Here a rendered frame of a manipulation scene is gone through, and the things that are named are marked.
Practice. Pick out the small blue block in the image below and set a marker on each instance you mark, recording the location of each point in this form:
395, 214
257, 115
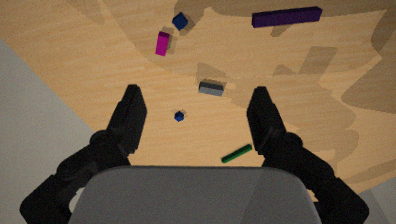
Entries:
179, 116
180, 21

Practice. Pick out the magenta rectangular block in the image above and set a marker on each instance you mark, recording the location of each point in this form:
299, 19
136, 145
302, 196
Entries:
162, 43

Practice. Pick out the dark grey rectangular rod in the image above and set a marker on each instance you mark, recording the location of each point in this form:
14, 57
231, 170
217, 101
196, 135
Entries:
211, 89

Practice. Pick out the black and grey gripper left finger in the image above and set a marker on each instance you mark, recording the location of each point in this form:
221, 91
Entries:
49, 202

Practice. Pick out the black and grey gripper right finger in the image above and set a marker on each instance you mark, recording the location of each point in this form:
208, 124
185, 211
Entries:
284, 150

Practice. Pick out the dark purple rod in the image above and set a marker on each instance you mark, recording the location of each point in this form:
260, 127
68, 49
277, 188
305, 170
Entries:
286, 16

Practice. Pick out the green rod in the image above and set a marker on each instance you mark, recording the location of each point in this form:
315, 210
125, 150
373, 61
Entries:
236, 153

